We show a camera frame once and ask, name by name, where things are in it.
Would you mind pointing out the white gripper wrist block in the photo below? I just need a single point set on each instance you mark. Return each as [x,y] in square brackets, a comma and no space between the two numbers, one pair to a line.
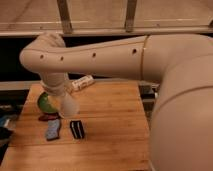
[56,84]

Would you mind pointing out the white ceramic cup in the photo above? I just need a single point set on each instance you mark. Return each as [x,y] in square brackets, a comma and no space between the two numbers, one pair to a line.
[68,106]

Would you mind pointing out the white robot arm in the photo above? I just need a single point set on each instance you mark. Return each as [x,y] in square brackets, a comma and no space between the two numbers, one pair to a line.
[181,135]

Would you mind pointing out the black striped eraser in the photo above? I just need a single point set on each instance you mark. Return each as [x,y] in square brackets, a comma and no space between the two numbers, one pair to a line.
[77,129]

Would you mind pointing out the green round plate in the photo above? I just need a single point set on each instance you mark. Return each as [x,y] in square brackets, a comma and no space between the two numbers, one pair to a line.
[44,104]

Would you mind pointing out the dark red small object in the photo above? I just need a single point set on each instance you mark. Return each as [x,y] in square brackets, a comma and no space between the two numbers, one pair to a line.
[47,117]

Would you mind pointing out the blue sponge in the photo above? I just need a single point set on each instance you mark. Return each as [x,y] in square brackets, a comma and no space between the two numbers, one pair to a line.
[53,129]

